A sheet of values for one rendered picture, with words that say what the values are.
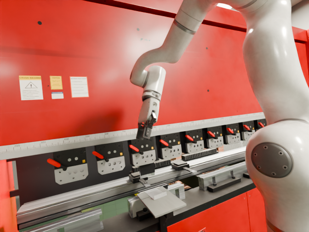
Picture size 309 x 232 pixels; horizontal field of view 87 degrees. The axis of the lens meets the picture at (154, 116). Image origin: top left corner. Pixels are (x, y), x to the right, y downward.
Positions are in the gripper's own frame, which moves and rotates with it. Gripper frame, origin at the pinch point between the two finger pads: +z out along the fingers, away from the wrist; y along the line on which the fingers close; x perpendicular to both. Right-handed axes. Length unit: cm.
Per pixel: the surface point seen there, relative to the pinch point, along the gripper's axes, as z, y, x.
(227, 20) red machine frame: -115, 9, -57
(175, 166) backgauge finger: 6, 57, -62
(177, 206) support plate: 27.4, 12.2, -32.1
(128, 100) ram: -23.6, 28.5, 1.9
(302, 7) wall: -346, 25, -290
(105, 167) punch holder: 16.2, 34.9, 2.6
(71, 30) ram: -48, 26, 42
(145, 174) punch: 15.9, 37.7, -24.2
